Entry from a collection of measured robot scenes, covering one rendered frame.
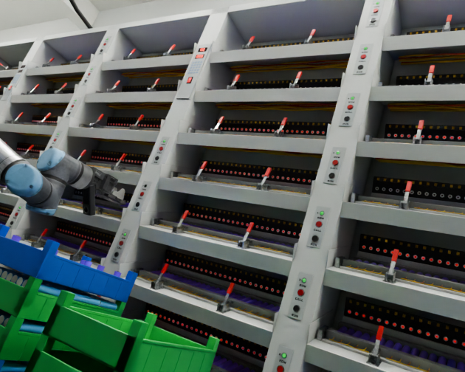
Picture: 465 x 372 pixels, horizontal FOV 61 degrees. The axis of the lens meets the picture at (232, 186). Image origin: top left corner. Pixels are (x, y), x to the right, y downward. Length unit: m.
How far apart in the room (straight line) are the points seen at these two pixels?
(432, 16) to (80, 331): 1.51
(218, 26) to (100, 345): 1.44
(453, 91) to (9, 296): 1.22
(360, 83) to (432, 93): 0.21
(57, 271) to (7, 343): 0.16
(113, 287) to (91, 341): 0.34
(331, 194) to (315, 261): 0.20
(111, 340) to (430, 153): 0.91
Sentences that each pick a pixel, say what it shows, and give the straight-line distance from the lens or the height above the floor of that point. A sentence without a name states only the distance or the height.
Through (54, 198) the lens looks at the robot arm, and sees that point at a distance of 1.39.
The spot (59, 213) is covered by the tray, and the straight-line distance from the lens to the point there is 1.84.
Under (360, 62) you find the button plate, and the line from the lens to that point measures 1.41.
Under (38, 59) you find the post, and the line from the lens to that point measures 2.87.
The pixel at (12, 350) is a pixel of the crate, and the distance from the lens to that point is 0.94.
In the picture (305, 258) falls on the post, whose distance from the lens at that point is 1.13.
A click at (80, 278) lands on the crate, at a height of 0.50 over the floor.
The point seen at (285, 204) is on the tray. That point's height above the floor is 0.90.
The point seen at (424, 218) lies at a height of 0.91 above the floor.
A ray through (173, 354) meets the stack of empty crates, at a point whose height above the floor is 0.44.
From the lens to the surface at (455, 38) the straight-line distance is 1.42.
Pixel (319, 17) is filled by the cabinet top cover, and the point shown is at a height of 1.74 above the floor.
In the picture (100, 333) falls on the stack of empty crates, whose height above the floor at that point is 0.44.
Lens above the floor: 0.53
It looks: 18 degrees up
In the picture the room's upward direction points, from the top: 19 degrees clockwise
